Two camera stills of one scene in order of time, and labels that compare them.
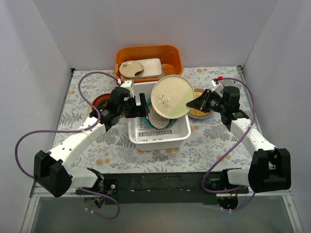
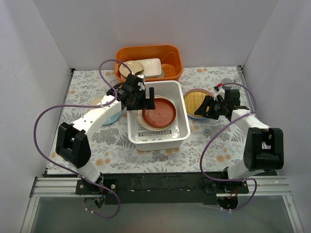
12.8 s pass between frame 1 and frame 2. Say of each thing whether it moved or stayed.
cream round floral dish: stayed
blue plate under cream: stayed
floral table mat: stayed
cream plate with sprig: moved
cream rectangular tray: stayed
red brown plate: moved
